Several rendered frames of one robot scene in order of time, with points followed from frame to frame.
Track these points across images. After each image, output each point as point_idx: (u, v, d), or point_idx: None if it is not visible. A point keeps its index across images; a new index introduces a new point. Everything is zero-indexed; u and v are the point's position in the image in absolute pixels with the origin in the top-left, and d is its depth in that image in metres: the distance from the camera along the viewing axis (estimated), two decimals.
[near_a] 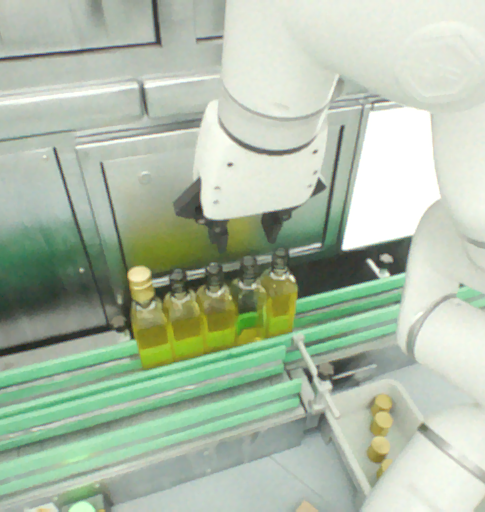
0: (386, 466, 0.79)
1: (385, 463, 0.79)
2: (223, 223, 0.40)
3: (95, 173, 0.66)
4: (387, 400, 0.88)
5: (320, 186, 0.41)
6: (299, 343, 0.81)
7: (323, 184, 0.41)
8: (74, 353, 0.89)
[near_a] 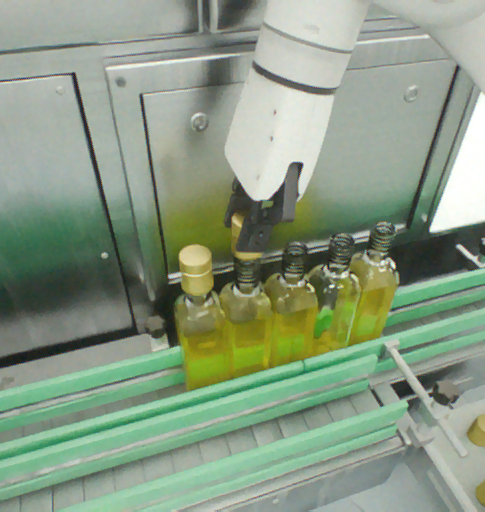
0: None
1: None
2: None
3: (132, 112, 0.46)
4: None
5: None
6: (393, 352, 0.61)
7: None
8: (92, 364, 0.69)
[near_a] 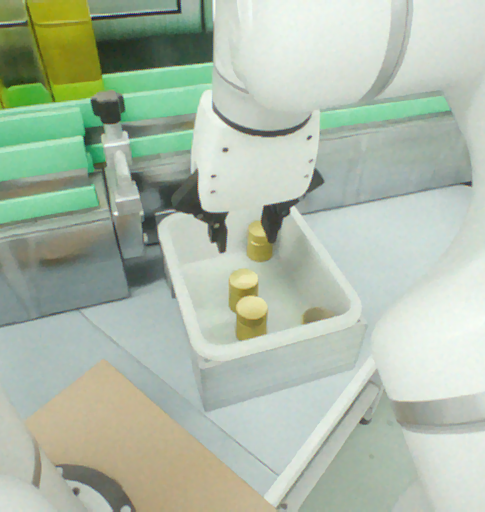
0: (243, 305, 0.47)
1: (243, 301, 0.47)
2: (222, 218, 0.40)
3: None
4: None
5: (317, 180, 0.41)
6: None
7: (320, 178, 0.41)
8: None
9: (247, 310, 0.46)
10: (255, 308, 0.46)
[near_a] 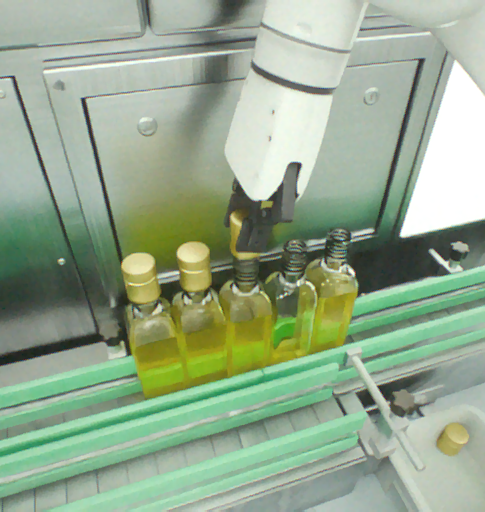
0: None
1: None
2: None
3: (74, 116, 0.45)
4: (462, 433, 0.67)
5: None
6: (356, 360, 0.60)
7: None
8: (53, 371, 0.68)
9: None
10: None
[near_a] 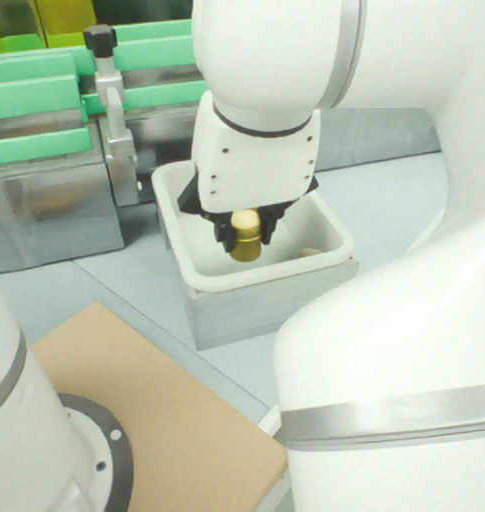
0: (236, 217, 0.44)
1: (236, 214, 0.45)
2: (227, 218, 0.41)
3: None
4: None
5: (312, 183, 0.41)
6: None
7: (316, 181, 0.41)
8: None
9: (240, 222, 0.44)
10: (248, 220, 0.44)
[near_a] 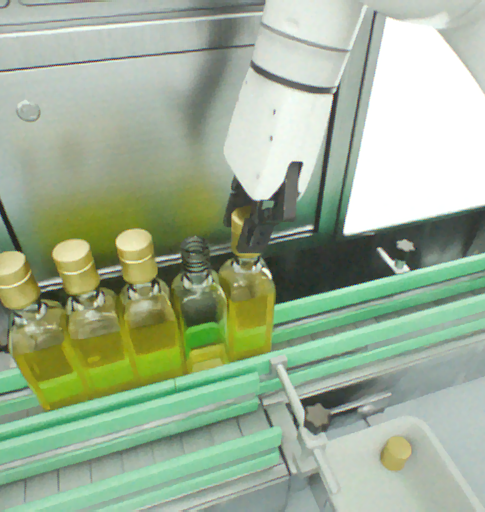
0: None
1: (240, 220, 0.44)
2: None
3: None
4: (405, 447, 0.62)
5: None
6: (280, 369, 0.55)
7: None
8: None
9: None
10: (250, 212, 0.45)
